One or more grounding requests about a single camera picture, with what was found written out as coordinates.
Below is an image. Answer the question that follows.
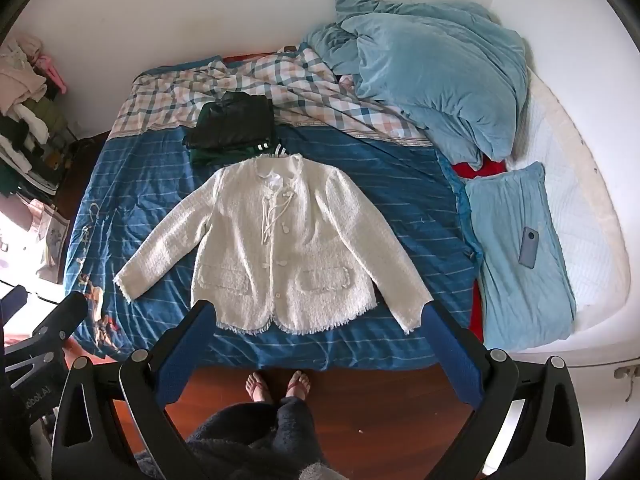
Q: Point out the person's foot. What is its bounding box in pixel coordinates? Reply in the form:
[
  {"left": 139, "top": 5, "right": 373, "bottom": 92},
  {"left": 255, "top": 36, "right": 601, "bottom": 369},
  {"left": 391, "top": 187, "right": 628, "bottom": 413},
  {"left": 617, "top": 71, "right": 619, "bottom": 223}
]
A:
[
  {"left": 245, "top": 372, "right": 272, "bottom": 403},
  {"left": 285, "top": 370, "right": 311, "bottom": 401}
]

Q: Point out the grey smartphone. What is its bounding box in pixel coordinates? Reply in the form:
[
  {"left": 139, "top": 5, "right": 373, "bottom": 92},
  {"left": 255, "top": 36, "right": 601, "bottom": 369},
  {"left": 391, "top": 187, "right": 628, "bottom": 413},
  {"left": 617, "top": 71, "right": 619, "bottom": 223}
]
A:
[{"left": 518, "top": 226, "right": 539, "bottom": 269}]

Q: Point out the person's right foot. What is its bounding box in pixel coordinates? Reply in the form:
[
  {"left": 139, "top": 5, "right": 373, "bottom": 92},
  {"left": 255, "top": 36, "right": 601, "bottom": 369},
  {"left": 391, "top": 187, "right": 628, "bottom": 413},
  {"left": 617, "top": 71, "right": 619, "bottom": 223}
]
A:
[{"left": 285, "top": 370, "right": 311, "bottom": 401}]

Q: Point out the blue striped bed sheet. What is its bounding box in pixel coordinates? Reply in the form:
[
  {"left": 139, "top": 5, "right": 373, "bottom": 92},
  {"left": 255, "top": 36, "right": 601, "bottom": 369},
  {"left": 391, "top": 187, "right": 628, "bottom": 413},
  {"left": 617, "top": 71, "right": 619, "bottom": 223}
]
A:
[{"left": 64, "top": 123, "right": 483, "bottom": 359}]

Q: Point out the red cloth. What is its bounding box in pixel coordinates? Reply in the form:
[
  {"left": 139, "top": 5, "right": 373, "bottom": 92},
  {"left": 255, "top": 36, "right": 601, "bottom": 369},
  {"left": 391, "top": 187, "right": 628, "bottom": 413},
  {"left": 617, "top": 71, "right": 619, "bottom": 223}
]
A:
[{"left": 451, "top": 156, "right": 508, "bottom": 344}]

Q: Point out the white padded headboard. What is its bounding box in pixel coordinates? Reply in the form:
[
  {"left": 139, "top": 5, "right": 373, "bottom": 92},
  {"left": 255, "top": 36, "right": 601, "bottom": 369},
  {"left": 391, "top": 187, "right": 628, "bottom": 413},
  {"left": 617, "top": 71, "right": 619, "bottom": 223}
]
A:
[{"left": 506, "top": 72, "right": 631, "bottom": 332}]

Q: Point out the green striped folded garment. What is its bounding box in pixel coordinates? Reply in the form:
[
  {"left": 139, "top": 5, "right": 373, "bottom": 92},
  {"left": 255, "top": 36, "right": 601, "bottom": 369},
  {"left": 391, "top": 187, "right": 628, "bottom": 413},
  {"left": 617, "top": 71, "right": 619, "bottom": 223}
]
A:
[{"left": 189, "top": 143, "right": 286, "bottom": 166}]

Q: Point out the clothes pile on rack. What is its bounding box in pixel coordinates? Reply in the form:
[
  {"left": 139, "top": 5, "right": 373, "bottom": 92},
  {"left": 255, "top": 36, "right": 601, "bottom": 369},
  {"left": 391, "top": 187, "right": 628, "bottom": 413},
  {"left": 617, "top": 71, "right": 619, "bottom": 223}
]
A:
[{"left": 0, "top": 34, "right": 72, "bottom": 281}]

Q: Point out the plaid checkered blanket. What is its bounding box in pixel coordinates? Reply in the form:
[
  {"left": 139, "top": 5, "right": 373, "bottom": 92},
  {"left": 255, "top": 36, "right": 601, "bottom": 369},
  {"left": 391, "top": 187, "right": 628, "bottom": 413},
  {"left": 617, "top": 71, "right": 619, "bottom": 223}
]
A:
[{"left": 110, "top": 44, "right": 432, "bottom": 148}]

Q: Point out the light blue pillow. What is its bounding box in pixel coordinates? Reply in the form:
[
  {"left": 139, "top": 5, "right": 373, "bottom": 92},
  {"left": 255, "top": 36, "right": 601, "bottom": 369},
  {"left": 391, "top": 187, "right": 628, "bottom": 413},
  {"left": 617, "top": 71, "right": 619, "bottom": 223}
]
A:
[{"left": 465, "top": 162, "right": 576, "bottom": 351}]

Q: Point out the light blue duvet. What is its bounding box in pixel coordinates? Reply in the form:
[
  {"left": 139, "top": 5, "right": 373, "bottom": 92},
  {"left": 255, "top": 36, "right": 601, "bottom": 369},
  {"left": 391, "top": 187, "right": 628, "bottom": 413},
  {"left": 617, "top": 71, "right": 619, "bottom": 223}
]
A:
[{"left": 305, "top": 0, "right": 528, "bottom": 168}]

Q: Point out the person's left foot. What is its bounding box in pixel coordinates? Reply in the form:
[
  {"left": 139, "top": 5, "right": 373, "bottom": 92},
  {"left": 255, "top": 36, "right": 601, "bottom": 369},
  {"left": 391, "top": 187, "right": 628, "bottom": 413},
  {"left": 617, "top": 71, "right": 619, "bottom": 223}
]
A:
[{"left": 245, "top": 372, "right": 272, "bottom": 403}]

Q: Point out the black folded garment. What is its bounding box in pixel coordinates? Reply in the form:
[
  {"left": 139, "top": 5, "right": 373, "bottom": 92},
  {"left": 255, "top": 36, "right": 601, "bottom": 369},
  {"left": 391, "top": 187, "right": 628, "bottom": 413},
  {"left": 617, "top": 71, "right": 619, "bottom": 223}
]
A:
[{"left": 182, "top": 92, "right": 274, "bottom": 152}]

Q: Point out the white tweed jacket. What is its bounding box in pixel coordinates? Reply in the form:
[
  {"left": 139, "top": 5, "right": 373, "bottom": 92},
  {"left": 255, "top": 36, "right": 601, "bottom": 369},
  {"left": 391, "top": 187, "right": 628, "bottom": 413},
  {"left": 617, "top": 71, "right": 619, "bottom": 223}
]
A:
[{"left": 114, "top": 154, "right": 432, "bottom": 335}]

